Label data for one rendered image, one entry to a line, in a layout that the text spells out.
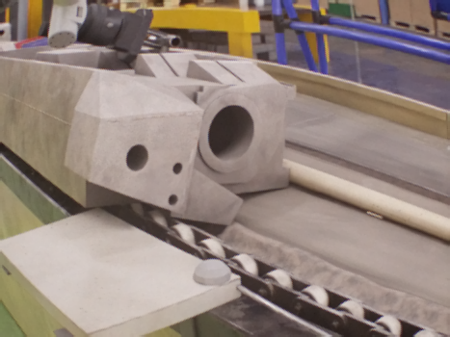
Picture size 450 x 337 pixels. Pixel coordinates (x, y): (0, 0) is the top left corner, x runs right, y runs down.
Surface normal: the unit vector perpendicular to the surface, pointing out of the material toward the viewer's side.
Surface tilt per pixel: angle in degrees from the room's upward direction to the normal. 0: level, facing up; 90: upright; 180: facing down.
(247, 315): 0
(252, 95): 90
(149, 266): 0
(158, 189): 90
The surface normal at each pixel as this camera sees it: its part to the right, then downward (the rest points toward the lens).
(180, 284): -0.06, -0.94
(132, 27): 0.60, 0.23
